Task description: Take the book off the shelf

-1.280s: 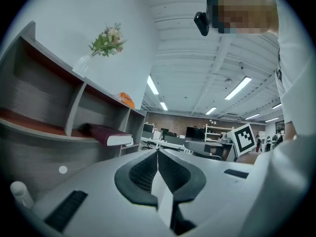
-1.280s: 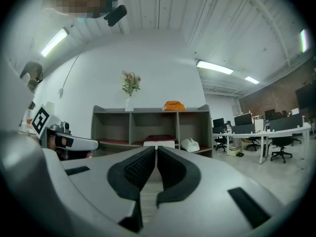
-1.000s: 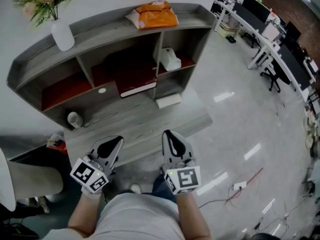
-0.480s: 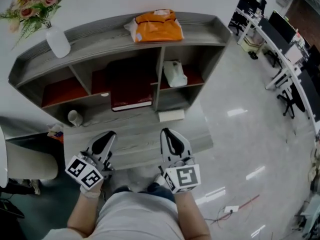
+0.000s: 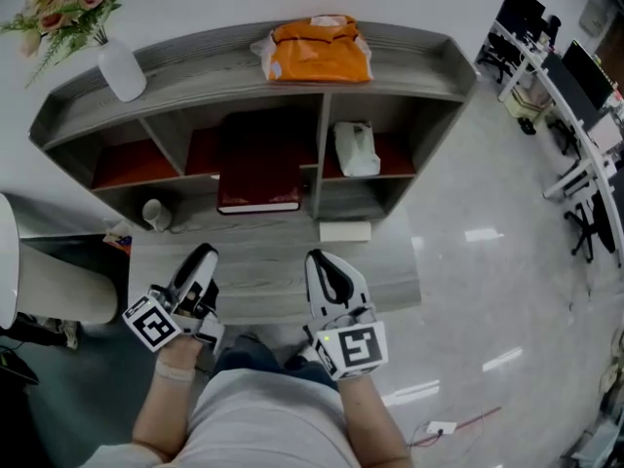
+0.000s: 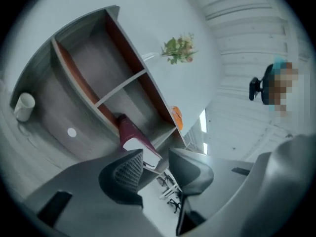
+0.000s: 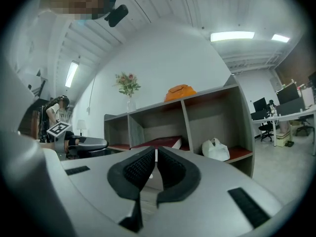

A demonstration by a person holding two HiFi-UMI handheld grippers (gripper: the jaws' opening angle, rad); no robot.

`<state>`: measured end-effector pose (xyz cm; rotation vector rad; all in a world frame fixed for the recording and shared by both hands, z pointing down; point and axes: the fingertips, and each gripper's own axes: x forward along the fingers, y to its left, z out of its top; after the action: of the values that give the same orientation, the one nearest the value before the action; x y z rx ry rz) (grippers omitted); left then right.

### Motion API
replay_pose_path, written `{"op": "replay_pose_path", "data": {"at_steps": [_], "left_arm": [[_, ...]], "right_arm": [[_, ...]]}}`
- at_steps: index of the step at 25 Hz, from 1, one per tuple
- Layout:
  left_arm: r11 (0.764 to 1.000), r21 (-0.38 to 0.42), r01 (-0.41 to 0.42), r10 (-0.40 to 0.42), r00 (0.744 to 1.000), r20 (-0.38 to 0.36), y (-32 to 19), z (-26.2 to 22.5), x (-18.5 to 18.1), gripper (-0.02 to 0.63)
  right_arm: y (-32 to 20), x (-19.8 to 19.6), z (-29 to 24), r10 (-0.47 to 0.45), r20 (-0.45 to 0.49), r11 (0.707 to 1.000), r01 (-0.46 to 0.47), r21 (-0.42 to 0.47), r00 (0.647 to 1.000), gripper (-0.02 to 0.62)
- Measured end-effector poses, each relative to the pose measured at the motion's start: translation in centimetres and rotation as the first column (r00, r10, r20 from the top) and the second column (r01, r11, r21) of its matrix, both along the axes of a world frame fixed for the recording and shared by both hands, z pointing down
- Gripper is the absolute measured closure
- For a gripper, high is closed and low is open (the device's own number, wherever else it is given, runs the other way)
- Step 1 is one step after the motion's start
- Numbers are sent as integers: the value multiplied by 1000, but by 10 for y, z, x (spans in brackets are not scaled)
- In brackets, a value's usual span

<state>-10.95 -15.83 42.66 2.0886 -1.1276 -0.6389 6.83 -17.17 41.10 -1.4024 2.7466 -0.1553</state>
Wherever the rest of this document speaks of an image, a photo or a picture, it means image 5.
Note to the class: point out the black computer monitor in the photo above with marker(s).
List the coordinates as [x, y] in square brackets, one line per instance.
[521, 8]
[587, 73]

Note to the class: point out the long white office desk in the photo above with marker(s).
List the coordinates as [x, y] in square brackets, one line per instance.
[592, 159]

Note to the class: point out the person's right forearm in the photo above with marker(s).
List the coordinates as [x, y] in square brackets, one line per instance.
[373, 422]

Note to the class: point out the pink flower bouquet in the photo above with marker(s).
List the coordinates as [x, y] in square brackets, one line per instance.
[63, 8]

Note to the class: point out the beige chair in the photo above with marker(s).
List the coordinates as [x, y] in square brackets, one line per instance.
[68, 285]

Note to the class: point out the white flat box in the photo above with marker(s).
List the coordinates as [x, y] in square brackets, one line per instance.
[345, 231]

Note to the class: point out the white round table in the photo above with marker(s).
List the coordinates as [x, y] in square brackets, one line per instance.
[7, 261]

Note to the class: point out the person's white shirt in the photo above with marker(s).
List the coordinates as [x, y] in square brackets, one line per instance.
[263, 427]

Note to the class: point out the colourful small packet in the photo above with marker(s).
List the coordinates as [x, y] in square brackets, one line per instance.
[119, 239]

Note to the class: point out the white mug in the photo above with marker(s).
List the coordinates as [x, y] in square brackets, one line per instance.
[156, 215]

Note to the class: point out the pale yellow bin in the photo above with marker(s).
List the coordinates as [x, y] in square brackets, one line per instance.
[524, 103]

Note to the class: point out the dark red book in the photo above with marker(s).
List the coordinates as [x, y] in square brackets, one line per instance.
[258, 164]

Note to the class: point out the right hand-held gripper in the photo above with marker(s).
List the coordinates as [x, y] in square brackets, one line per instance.
[353, 346]

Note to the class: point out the black office chair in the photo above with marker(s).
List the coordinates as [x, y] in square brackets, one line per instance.
[565, 137]
[499, 56]
[602, 222]

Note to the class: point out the white ceramic vase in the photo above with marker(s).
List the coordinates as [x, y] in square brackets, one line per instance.
[122, 73]

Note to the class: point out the person's left forearm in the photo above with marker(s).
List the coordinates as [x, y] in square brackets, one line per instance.
[161, 412]

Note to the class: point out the white plastic bag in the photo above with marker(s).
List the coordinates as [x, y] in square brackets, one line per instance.
[356, 149]

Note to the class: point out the dark desk partition panel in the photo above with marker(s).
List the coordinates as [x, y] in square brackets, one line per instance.
[568, 90]

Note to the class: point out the black bag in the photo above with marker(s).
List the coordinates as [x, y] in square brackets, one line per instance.
[24, 334]

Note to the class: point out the person's blue jeans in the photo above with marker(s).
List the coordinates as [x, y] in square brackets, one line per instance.
[248, 356]

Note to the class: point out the orange plastic bag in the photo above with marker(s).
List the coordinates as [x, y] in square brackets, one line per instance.
[317, 51]

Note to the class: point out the grey wooden shelf unit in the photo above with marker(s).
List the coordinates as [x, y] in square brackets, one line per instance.
[273, 281]

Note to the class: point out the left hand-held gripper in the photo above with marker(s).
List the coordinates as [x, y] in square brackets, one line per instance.
[151, 323]

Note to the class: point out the beige wristband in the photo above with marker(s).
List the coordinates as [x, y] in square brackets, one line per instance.
[174, 373]

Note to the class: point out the white power strip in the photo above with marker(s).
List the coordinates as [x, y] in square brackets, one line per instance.
[441, 427]

